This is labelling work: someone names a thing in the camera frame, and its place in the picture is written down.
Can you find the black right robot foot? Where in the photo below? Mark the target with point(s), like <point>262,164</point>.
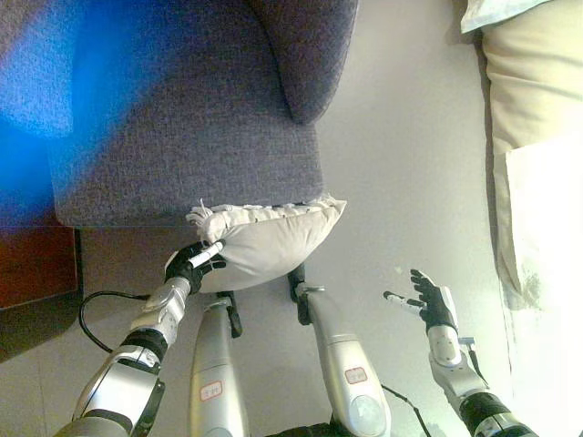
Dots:
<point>298,277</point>

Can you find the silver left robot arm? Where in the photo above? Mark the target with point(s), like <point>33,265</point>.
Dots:
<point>114,387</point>

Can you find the white duvet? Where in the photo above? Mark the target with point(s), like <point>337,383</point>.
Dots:
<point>483,18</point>

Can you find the black left robot foot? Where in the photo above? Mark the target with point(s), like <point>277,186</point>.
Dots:
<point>234,318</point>

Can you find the grey fabric tub armchair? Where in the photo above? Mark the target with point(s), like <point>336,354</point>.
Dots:
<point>205,136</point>

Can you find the white flat sheet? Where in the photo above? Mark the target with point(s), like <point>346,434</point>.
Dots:
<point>555,273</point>

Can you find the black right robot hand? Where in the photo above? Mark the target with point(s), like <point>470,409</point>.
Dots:
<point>437,305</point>

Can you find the white fringed throw pillow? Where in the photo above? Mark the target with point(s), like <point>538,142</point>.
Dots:
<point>273,246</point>

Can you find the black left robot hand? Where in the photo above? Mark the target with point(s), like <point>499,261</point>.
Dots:
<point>187,266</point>

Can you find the black robot foot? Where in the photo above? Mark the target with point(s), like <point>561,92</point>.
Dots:
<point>234,318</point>
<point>298,277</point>

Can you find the silver left robot leg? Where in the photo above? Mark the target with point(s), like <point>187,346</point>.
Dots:
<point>216,364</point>

